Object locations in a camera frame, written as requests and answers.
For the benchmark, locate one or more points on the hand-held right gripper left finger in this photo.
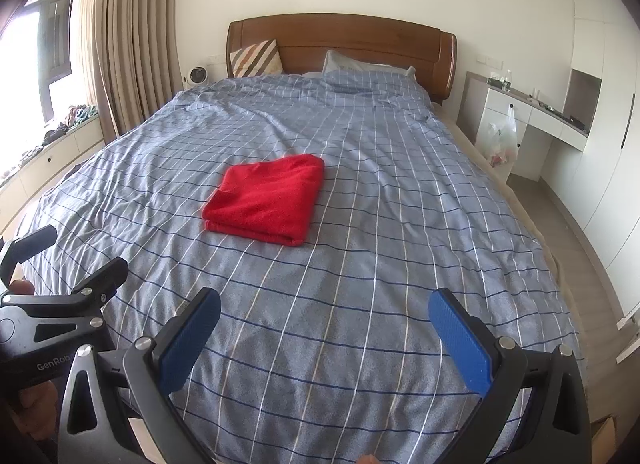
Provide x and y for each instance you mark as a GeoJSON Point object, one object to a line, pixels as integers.
{"type": "Point", "coordinates": [192, 339]}

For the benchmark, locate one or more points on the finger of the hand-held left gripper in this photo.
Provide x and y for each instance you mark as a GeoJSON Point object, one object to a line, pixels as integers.
{"type": "Point", "coordinates": [25, 249]}
{"type": "Point", "coordinates": [107, 276]}

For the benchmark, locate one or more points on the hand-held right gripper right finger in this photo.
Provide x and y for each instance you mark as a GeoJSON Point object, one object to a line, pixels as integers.
{"type": "Point", "coordinates": [462, 339]}

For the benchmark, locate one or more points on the pile of clothes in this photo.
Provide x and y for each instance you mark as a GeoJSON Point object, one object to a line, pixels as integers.
{"type": "Point", "coordinates": [75, 114]}

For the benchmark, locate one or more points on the person's left hand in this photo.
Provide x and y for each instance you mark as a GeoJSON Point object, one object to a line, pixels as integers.
{"type": "Point", "coordinates": [37, 409]}

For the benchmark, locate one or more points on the person's right hand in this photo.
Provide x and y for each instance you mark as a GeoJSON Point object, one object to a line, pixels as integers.
{"type": "Point", "coordinates": [367, 459]}

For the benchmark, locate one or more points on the window bench cabinet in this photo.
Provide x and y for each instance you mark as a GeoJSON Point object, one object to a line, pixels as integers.
{"type": "Point", "coordinates": [50, 159]}

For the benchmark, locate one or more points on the grey checked duvet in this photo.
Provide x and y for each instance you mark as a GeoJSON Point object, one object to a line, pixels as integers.
{"type": "Point", "coordinates": [350, 244]}

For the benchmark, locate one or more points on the cardboard box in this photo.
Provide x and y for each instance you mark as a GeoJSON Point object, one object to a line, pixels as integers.
{"type": "Point", "coordinates": [602, 439]}

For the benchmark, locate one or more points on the window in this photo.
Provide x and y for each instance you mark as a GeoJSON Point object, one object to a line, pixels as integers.
{"type": "Point", "coordinates": [55, 54]}

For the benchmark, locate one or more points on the white plastic bag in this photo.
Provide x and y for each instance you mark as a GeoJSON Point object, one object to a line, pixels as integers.
{"type": "Point", "coordinates": [497, 141]}

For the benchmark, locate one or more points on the small white fan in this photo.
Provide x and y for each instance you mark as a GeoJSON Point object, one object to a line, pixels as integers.
{"type": "Point", "coordinates": [195, 76]}

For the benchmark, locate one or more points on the beige curtain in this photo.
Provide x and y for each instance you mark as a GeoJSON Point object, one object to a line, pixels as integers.
{"type": "Point", "coordinates": [135, 44]}

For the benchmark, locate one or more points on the white desk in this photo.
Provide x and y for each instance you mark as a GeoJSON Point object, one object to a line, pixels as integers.
{"type": "Point", "coordinates": [500, 99]}

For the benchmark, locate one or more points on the white wardrobe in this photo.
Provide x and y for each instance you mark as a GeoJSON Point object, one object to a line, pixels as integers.
{"type": "Point", "coordinates": [610, 144]}

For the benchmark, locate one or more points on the striped pillow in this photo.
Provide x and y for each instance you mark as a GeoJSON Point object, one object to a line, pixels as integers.
{"type": "Point", "coordinates": [255, 59]}

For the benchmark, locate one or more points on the grey pillow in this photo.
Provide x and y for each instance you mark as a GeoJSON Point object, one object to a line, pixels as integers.
{"type": "Point", "coordinates": [345, 63]}

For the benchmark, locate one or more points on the wooden headboard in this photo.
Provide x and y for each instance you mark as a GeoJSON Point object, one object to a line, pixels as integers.
{"type": "Point", "coordinates": [350, 39]}

